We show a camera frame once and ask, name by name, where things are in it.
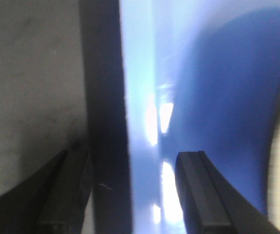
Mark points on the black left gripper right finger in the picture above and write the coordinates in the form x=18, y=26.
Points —
x=210, y=204

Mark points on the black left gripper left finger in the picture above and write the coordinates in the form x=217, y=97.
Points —
x=53, y=199

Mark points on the blue plastic tray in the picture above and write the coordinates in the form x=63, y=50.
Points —
x=201, y=75

